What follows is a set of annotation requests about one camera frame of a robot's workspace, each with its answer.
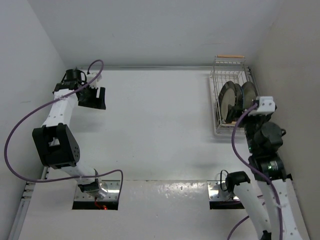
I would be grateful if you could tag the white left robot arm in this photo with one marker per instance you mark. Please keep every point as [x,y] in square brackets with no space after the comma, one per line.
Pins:
[56,145]

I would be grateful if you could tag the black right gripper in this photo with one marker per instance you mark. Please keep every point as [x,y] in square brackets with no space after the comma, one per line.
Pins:
[261,117]

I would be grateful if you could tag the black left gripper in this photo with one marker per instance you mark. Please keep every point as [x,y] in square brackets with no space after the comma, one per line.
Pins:
[98,103]

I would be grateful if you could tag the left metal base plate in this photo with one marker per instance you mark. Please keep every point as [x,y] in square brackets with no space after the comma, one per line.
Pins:
[108,192]

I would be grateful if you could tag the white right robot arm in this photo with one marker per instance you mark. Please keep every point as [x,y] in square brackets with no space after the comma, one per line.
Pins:
[273,219]

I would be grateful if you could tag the metal base plate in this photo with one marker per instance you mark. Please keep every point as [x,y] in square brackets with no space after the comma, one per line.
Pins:
[108,192]
[217,192]

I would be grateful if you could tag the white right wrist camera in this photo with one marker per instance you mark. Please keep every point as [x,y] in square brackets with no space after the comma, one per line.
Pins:
[265,106]

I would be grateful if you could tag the grey rimmed beige plate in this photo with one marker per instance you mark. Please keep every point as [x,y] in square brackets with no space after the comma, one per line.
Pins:
[249,94]

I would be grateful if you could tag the brown striped beige plate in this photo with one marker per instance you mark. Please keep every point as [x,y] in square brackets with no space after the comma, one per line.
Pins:
[226,98]

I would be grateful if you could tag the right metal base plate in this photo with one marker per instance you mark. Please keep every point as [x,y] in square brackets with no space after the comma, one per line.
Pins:
[217,192]

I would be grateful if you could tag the white wire dish rack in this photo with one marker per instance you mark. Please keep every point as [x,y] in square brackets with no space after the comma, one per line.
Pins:
[226,68]

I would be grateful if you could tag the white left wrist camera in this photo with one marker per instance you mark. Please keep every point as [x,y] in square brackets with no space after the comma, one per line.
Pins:
[93,78]

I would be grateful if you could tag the blue floral white plate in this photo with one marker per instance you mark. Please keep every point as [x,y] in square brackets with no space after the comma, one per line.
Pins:
[239,95]

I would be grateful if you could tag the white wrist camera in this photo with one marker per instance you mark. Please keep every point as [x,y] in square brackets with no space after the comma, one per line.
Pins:
[93,78]
[265,106]

